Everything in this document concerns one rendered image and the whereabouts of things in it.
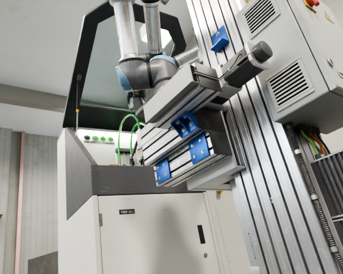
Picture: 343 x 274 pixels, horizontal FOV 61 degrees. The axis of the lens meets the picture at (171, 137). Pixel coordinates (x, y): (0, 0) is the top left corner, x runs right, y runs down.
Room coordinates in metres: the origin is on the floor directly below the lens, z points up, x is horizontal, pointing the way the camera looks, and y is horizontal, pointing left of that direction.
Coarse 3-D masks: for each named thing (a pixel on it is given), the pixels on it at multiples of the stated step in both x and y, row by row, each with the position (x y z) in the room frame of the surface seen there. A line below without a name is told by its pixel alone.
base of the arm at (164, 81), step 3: (162, 78) 1.02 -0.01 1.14; (165, 78) 1.02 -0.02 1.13; (168, 78) 1.02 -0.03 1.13; (159, 81) 1.02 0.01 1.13; (162, 81) 1.02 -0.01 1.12; (165, 81) 1.02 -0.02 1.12; (168, 81) 1.02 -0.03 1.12; (156, 84) 1.03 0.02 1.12; (159, 84) 1.02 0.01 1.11; (162, 84) 1.02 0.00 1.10; (165, 84) 1.02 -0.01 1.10; (156, 87) 1.03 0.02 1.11; (159, 87) 1.02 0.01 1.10; (156, 90) 1.03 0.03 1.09
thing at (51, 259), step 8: (40, 256) 3.35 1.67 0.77; (48, 256) 3.27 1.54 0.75; (56, 256) 3.19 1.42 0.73; (32, 264) 3.44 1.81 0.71; (40, 264) 3.35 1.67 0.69; (48, 264) 3.26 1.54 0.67; (56, 264) 3.19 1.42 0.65; (32, 272) 3.44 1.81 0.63; (40, 272) 3.35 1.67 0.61; (48, 272) 3.26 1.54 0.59; (56, 272) 3.19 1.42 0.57
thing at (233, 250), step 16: (208, 192) 1.77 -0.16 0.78; (224, 192) 1.84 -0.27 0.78; (224, 208) 1.82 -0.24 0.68; (224, 224) 1.80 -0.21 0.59; (224, 240) 1.79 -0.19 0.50; (240, 240) 1.86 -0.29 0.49; (224, 256) 1.78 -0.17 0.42; (240, 256) 1.84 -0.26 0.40; (224, 272) 1.76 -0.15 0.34; (240, 272) 1.82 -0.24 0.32
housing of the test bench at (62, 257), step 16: (64, 128) 1.85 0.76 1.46; (64, 144) 1.86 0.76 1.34; (64, 160) 1.87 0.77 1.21; (64, 176) 1.87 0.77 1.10; (64, 192) 1.88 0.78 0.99; (64, 208) 1.89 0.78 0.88; (64, 224) 1.89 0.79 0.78; (64, 240) 1.90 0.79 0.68; (64, 256) 1.91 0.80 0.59; (64, 272) 1.91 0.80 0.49
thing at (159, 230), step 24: (120, 216) 1.44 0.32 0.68; (144, 216) 1.52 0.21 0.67; (168, 216) 1.60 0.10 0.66; (192, 216) 1.68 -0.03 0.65; (120, 240) 1.44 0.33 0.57; (144, 240) 1.51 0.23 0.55; (168, 240) 1.58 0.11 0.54; (192, 240) 1.67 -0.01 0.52; (120, 264) 1.43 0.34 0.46; (144, 264) 1.50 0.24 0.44; (168, 264) 1.57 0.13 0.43; (192, 264) 1.65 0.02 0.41; (216, 264) 1.74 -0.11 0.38
